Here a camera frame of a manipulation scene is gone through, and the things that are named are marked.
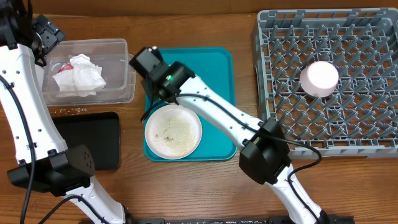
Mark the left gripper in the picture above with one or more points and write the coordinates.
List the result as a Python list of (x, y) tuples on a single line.
[(49, 35)]

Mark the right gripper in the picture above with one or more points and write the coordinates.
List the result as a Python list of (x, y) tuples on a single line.
[(148, 78)]

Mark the red foil wrapper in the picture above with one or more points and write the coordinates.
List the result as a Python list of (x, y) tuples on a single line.
[(65, 66)]

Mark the white napkin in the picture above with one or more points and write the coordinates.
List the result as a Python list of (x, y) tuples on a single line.
[(71, 83), (86, 75)]

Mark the grey dishwasher rack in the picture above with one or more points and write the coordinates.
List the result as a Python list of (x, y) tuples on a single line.
[(360, 117)]

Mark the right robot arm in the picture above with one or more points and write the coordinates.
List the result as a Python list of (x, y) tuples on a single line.
[(264, 150)]

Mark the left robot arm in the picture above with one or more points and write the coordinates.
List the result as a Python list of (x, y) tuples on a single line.
[(45, 162)]

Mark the clear plastic waste bin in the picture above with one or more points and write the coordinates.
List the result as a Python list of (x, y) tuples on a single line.
[(109, 54)]

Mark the teal serving tray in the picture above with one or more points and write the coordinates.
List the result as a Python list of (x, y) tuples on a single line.
[(214, 65)]

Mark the large white plate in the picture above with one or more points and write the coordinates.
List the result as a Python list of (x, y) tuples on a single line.
[(173, 132)]

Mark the scattered rice grains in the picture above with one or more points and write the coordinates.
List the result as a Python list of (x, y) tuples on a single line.
[(68, 111)]

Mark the black plastic tray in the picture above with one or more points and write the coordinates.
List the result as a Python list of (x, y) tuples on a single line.
[(99, 132)]

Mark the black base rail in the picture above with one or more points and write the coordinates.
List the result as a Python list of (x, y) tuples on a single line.
[(270, 220)]

